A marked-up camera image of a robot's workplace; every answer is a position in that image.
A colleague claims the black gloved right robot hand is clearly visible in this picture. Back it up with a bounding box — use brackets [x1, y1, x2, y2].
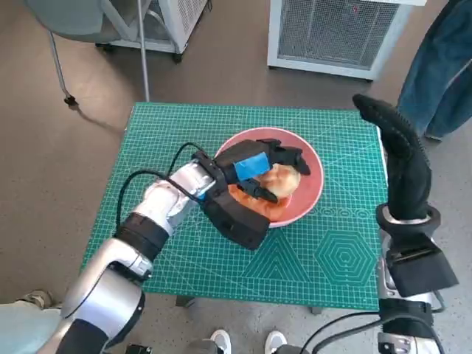
[353, 94, 433, 221]

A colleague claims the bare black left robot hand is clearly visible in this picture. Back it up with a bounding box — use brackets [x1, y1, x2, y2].
[215, 138, 311, 203]

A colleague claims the round toy bread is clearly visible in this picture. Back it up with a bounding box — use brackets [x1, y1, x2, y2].
[257, 164, 302, 198]

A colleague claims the oblong toy bread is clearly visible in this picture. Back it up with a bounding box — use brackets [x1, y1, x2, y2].
[226, 184, 294, 222]

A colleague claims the pink bowl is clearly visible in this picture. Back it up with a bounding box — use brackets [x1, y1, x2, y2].
[213, 127, 326, 229]

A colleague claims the green cutting mat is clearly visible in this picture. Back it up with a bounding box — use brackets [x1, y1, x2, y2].
[80, 102, 392, 309]

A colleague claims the white cabinet with mesh panel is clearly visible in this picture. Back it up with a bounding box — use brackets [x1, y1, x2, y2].
[267, 0, 414, 81]

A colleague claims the white cabinet on casters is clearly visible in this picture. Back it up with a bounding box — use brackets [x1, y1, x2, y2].
[94, 0, 213, 63]

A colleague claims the silver metal pole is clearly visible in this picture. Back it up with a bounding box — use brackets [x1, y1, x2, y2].
[136, 0, 151, 103]

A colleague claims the white foot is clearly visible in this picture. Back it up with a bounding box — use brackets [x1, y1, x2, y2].
[210, 329, 232, 354]
[265, 330, 285, 354]

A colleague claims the grey chair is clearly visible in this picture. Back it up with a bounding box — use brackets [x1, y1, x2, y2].
[22, 0, 121, 105]

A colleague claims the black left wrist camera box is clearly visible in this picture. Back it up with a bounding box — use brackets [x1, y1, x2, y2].
[201, 186, 269, 251]

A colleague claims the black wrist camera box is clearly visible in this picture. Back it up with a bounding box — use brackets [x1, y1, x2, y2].
[201, 186, 269, 251]
[389, 243, 458, 298]

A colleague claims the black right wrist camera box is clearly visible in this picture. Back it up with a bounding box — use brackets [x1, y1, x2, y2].
[389, 243, 458, 298]

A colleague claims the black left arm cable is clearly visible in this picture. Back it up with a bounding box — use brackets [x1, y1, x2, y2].
[117, 142, 207, 226]

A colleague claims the black robot body cable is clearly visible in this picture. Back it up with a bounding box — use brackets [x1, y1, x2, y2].
[302, 311, 381, 354]

